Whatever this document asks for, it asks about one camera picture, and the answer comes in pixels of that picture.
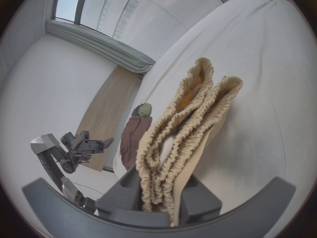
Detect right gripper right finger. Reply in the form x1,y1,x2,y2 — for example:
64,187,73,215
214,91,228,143
182,175,222,224

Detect window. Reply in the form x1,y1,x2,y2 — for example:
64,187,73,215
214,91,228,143
53,0,263,43

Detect green garment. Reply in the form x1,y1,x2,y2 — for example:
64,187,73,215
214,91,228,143
138,103,152,117

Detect bed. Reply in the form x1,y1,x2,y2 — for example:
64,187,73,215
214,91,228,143
75,0,317,222

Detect tan shorts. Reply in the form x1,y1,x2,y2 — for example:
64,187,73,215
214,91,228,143
136,57,244,227

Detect black cable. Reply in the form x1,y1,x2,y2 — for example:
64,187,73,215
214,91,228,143
73,182,105,196

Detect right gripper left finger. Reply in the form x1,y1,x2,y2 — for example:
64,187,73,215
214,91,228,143
95,169,143,213

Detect brown garment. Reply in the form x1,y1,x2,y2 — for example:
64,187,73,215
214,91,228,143
120,116,152,172

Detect grey-green curtain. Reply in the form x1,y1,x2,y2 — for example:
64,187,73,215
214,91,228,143
46,19,156,75

